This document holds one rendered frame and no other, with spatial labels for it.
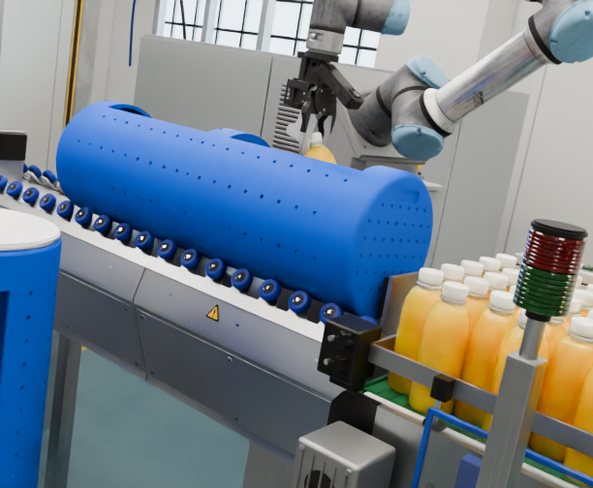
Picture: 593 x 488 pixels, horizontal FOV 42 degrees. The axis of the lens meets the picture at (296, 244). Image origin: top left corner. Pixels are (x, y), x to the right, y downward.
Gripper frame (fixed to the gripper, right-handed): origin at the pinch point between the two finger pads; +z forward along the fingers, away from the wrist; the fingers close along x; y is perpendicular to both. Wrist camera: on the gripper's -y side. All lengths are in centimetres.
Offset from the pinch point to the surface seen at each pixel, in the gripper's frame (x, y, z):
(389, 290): 10.9, -30.4, 19.1
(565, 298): 43, -71, 3
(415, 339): 22, -43, 22
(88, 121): 16, 54, 4
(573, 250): 44, -70, -3
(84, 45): -26, 117, -11
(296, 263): 19.1, -15.2, 17.9
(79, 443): -31, 100, 124
